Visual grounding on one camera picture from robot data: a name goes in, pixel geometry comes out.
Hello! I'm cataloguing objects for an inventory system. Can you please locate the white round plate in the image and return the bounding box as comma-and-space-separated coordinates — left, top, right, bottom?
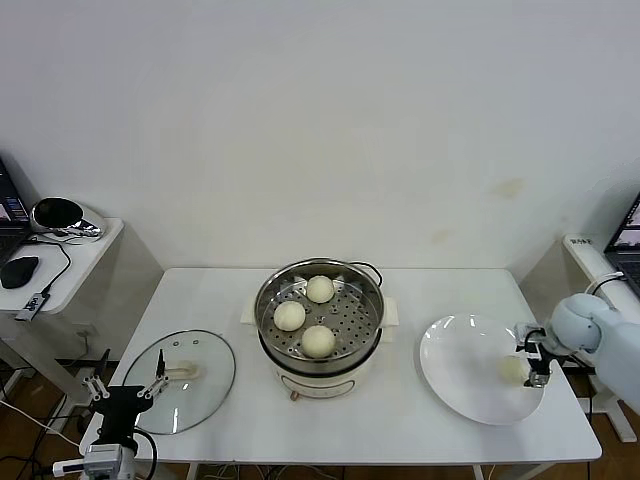
418, 313, 546, 427

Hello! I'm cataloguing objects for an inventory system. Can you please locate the thin black desk cable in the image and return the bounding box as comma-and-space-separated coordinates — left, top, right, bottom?
24, 236, 73, 296

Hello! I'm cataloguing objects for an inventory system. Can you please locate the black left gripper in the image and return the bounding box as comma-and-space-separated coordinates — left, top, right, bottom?
82, 348, 171, 444

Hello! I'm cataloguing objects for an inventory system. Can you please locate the white side table with label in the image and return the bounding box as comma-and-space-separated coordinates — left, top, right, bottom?
562, 234, 640, 444

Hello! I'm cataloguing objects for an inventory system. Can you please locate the perforated steel steamer basket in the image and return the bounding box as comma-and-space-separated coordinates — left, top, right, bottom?
254, 257, 387, 367

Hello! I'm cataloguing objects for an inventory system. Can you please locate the black laptop beside mouse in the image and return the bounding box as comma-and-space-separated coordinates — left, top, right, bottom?
0, 154, 34, 266

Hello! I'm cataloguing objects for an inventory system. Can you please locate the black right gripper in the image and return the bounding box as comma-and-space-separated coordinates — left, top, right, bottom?
514, 334, 556, 391

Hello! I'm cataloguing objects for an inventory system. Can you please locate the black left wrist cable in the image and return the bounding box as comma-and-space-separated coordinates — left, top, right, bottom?
130, 430, 160, 480

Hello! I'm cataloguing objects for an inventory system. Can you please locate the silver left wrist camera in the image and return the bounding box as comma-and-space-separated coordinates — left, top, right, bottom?
82, 442, 126, 476

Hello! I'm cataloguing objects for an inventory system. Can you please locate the glass lid with cream handle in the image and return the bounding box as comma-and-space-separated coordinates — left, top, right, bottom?
121, 328, 238, 435

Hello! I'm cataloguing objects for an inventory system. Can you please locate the chrome and black round device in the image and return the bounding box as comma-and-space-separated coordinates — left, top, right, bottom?
30, 196, 105, 245

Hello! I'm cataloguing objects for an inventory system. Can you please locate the white floor cable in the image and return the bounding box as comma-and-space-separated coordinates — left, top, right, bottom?
0, 397, 84, 449

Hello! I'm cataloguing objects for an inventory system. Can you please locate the white side table with mouse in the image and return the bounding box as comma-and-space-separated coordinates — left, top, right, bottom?
0, 217, 125, 401

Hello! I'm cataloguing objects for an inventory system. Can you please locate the black computer mouse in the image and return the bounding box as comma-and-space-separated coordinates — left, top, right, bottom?
0, 255, 41, 290

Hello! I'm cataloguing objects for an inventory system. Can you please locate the black laptop with white plug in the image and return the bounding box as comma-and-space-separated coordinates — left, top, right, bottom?
603, 189, 640, 296

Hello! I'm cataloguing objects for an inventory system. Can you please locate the small grey usb hub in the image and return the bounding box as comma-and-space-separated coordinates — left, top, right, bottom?
14, 291, 53, 322

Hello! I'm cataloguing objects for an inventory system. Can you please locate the white steamed baozi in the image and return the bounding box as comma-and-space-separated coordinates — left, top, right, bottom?
305, 274, 335, 305
273, 300, 307, 333
496, 355, 530, 385
300, 324, 337, 359

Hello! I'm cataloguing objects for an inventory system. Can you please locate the white laptop charging cable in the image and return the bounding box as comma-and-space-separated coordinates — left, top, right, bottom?
584, 272, 626, 301

